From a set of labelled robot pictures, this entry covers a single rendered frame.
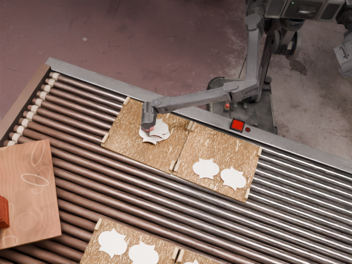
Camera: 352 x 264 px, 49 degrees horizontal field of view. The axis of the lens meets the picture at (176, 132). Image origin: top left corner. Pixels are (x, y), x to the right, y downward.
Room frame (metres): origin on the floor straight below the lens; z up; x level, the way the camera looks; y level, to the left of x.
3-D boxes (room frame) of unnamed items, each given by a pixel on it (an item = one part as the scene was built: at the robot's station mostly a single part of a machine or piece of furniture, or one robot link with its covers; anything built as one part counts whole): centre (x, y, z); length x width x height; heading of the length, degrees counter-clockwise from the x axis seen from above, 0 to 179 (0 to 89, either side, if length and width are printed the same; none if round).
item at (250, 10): (1.58, -0.28, 1.45); 0.09 x 0.08 x 0.12; 100
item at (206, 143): (0.97, -0.26, 0.93); 0.41 x 0.35 x 0.02; 80
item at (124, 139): (1.05, 0.15, 0.93); 0.41 x 0.35 x 0.02; 79
